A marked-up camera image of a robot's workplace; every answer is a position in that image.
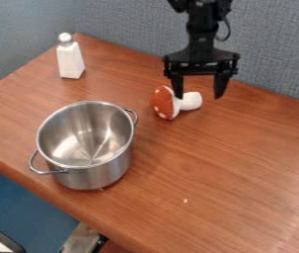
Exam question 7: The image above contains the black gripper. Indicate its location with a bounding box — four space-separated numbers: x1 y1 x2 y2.
163 47 240 99

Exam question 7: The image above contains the red and white toy mushroom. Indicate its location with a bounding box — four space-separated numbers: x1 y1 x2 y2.
149 86 203 121

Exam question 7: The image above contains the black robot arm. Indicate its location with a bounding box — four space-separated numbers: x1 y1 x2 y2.
163 0 240 99

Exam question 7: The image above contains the stainless steel pot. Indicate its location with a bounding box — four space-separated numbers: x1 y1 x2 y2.
29 101 139 191

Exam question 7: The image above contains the white salt shaker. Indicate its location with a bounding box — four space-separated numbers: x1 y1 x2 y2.
56 33 85 79

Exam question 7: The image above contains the grey table leg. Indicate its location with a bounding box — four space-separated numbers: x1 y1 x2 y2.
58 222 108 253

